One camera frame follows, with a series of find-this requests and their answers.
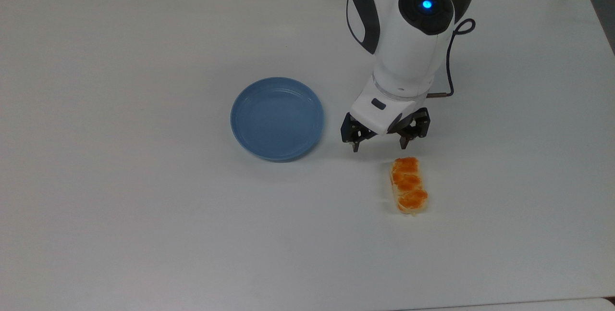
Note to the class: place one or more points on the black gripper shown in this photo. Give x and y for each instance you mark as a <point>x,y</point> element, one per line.
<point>394,124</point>

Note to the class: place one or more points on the blue round plate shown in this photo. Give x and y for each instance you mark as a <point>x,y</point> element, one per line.
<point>277,118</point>

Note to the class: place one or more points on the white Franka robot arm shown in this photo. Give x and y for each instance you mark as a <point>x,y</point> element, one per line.
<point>408,46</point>

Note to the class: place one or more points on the orange glazed bread roll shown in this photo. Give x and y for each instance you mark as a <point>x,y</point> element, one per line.
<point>408,186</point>

